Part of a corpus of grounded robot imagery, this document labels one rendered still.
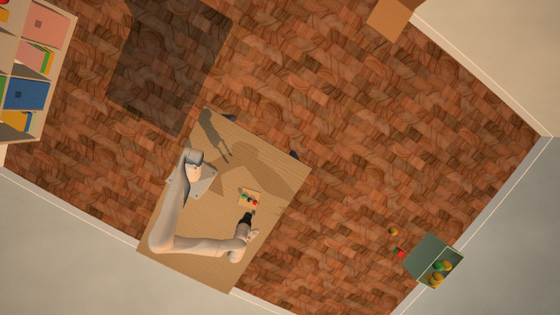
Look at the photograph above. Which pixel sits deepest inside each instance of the orange flat mat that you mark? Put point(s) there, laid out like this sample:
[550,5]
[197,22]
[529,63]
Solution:
[249,193]

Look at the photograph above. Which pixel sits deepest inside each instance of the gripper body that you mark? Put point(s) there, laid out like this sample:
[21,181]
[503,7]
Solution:
[245,223]

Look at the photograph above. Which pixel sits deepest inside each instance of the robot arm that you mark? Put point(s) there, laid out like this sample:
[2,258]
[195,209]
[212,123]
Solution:
[162,238]

